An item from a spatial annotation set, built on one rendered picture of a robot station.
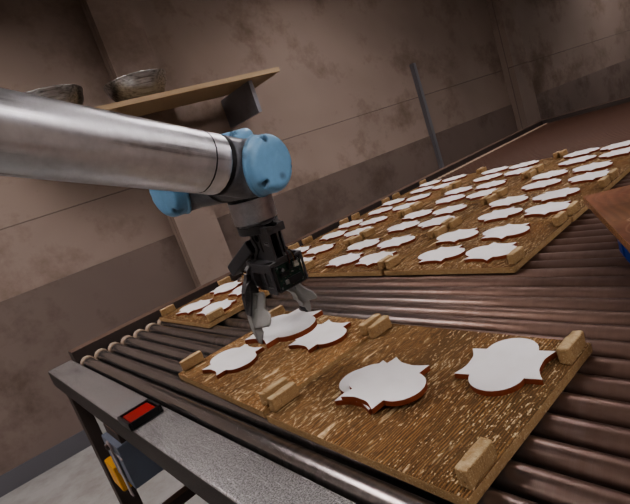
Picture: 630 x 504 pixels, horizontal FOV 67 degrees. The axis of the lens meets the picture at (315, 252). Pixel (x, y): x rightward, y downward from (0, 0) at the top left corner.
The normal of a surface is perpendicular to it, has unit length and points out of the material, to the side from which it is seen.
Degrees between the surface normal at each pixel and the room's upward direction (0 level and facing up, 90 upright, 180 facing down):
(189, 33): 90
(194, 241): 90
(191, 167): 119
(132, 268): 90
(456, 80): 90
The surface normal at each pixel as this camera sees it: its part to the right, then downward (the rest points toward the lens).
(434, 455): -0.32, -0.93
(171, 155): 0.73, 0.18
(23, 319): 0.55, -0.01
